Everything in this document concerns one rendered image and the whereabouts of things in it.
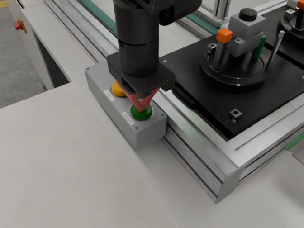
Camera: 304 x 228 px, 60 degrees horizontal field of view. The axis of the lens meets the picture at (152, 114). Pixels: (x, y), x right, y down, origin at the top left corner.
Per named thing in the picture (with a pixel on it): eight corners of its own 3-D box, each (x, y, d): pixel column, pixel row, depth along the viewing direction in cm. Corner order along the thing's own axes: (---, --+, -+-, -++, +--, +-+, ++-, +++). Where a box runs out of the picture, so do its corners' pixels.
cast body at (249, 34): (235, 58, 48) (245, 22, 43) (218, 46, 51) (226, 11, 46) (266, 43, 52) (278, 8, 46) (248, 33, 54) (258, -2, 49)
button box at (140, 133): (136, 152, 50) (135, 131, 45) (88, 88, 61) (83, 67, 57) (166, 135, 52) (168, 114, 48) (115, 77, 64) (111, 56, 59)
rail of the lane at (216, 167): (216, 204, 47) (229, 174, 39) (45, 6, 96) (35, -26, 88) (237, 188, 49) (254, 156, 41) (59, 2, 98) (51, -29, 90)
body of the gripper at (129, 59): (140, 52, 46) (138, 11, 40) (176, 85, 40) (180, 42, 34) (106, 65, 43) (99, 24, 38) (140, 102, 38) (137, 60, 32)
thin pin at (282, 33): (266, 72, 51) (282, 33, 45) (263, 70, 52) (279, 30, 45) (269, 71, 51) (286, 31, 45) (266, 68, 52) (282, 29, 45)
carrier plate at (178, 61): (230, 140, 45) (234, 133, 44) (152, 67, 58) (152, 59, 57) (314, 87, 54) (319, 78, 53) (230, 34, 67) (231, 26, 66)
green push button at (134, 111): (138, 127, 48) (137, 120, 46) (126, 113, 50) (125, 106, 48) (156, 118, 49) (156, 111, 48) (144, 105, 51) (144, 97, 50)
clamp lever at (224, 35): (216, 71, 50) (225, 35, 44) (209, 65, 51) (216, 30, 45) (230, 64, 51) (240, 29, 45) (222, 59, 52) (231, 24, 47)
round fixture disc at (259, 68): (233, 103, 48) (235, 95, 47) (184, 64, 56) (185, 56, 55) (282, 75, 54) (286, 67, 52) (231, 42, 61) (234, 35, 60)
